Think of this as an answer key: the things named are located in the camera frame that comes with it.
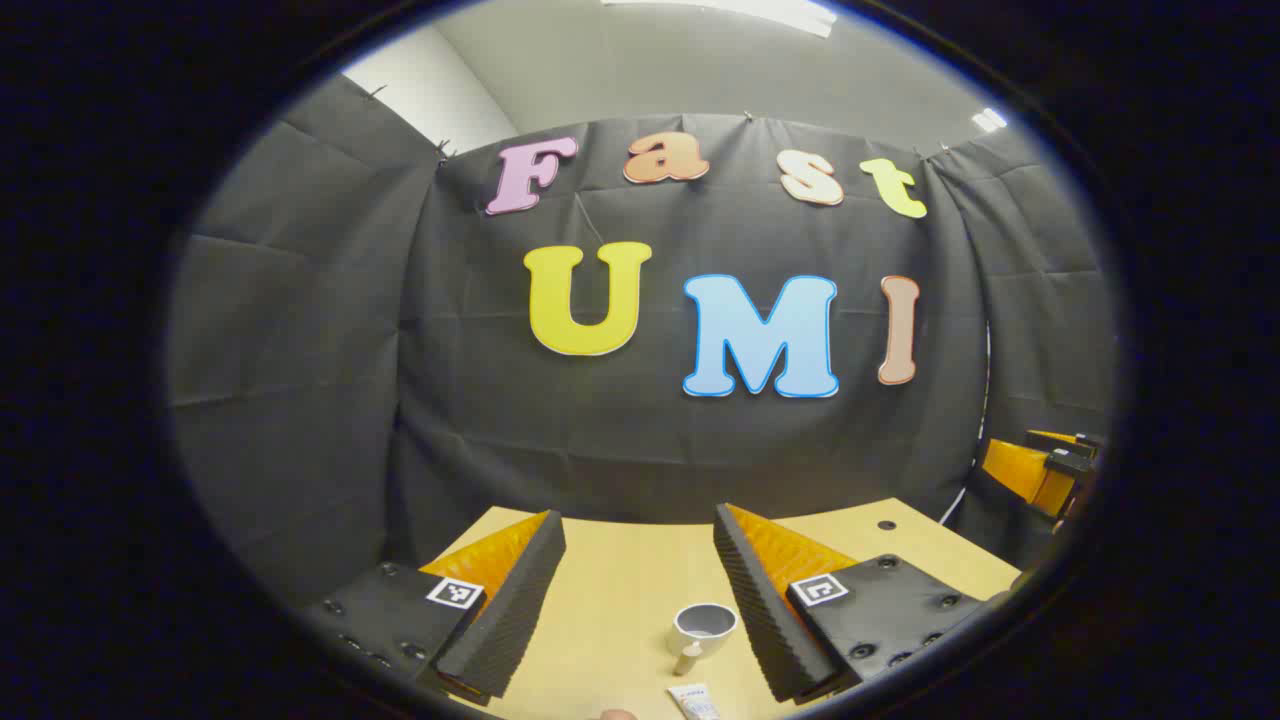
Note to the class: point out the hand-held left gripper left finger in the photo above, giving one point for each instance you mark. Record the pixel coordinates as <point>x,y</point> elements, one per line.
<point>510,610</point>

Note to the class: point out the white toothpaste tube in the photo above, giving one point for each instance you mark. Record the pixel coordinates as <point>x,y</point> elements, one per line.
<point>695,703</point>

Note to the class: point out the long ceiling light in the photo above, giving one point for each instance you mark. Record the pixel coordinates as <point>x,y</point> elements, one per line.
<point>740,12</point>

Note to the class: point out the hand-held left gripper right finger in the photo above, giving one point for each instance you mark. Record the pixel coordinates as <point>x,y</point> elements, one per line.
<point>760,620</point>

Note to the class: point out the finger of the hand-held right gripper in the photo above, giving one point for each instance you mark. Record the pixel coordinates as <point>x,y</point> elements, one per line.
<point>1055,438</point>
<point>1020,470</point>

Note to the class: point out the light wooden desktop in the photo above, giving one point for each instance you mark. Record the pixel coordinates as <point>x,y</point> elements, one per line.
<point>620,580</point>

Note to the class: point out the small ceiling light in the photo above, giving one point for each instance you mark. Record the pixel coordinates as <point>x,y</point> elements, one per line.
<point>990,119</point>

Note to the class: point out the black backdrop cloth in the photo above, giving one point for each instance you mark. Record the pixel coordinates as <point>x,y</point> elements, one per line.
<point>480,400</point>

